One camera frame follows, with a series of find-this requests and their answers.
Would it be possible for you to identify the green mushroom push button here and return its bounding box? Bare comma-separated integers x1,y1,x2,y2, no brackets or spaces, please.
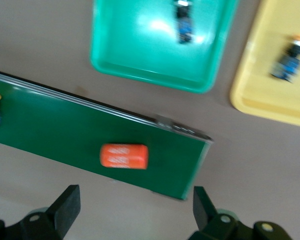
173,0,197,45

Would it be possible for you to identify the green plastic tray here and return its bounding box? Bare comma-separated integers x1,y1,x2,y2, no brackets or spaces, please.
89,0,241,95

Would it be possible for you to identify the orange cylindrical capacitor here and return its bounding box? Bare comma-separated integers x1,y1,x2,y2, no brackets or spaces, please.
99,143,150,171

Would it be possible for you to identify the yellow plastic tray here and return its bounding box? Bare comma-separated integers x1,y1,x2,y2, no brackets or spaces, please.
229,0,300,130

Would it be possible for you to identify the green conveyor belt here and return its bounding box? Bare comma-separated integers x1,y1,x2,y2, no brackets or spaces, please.
0,68,214,201

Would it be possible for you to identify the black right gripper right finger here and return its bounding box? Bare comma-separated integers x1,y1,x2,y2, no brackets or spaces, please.
189,186,293,240

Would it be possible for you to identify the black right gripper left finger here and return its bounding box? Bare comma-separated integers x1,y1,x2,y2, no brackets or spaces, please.
0,184,81,240

